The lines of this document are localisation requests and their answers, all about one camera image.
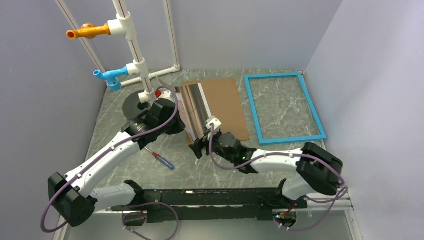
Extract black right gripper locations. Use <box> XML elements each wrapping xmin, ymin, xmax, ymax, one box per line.
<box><xmin>189</xmin><ymin>128</ymin><xmax>236</xmax><ymax>164</ymax></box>

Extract clear glass pane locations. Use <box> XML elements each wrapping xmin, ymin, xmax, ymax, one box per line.
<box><xmin>180</xmin><ymin>82</ymin><xmax>212</xmax><ymax>141</ymax></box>

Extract blue handled screwdriver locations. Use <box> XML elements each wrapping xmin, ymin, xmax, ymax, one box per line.
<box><xmin>143</xmin><ymin>147</ymin><xmax>175</xmax><ymax>171</ymax></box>

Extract blue picture frame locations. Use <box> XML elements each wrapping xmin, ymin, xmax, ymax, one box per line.
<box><xmin>244</xmin><ymin>71</ymin><xmax>327</xmax><ymax>145</ymax></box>

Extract printed plant photo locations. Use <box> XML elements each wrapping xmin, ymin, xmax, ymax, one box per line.
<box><xmin>158</xmin><ymin>78</ymin><xmax>189</xmax><ymax>126</ymax></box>

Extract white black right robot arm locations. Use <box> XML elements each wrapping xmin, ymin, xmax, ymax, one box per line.
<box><xmin>189</xmin><ymin>131</ymin><xmax>345</xmax><ymax>208</ymax></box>

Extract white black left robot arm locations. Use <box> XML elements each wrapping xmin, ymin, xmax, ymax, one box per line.
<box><xmin>48</xmin><ymin>98</ymin><xmax>185</xmax><ymax>227</ymax></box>

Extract dark grey perforated spool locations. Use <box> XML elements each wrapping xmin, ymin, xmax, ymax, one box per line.
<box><xmin>122</xmin><ymin>90</ymin><xmax>151</xmax><ymax>121</ymax></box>

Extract blue pipe fitting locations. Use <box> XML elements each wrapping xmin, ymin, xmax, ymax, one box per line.
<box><xmin>93</xmin><ymin>67</ymin><xmax>129</xmax><ymax>91</ymax></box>

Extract orange pipe fitting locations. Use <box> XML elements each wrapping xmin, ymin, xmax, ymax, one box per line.
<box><xmin>66</xmin><ymin>23</ymin><xmax>112</xmax><ymax>40</ymax></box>

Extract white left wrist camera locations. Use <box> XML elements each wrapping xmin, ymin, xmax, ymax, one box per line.
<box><xmin>155</xmin><ymin>90</ymin><xmax>175</xmax><ymax>103</ymax></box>

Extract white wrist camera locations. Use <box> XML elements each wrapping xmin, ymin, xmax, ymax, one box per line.
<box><xmin>155</xmin><ymin>90</ymin><xmax>175</xmax><ymax>103</ymax></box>
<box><xmin>205</xmin><ymin>115</ymin><xmax>222</xmax><ymax>132</ymax></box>

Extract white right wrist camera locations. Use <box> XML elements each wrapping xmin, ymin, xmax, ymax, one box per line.
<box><xmin>205</xmin><ymin>115</ymin><xmax>222</xmax><ymax>132</ymax></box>

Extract brown frame backing board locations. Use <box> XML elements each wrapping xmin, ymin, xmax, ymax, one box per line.
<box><xmin>182</xmin><ymin>77</ymin><xmax>250</xmax><ymax>145</ymax></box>

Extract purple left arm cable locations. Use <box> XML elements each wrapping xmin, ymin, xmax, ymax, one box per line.
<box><xmin>40</xmin><ymin>86</ymin><xmax>180</xmax><ymax>240</ymax></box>

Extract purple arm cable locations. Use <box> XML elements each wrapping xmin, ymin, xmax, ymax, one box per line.
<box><xmin>207</xmin><ymin>124</ymin><xmax>349</xmax><ymax>232</ymax></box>
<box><xmin>40</xmin><ymin>86</ymin><xmax>180</xmax><ymax>240</ymax></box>

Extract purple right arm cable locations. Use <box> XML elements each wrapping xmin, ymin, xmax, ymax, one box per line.
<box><xmin>207</xmin><ymin>124</ymin><xmax>349</xmax><ymax>232</ymax></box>

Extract aluminium extrusion rail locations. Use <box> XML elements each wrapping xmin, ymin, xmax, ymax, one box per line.
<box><xmin>298</xmin><ymin>71</ymin><xmax>355</xmax><ymax>213</ymax></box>

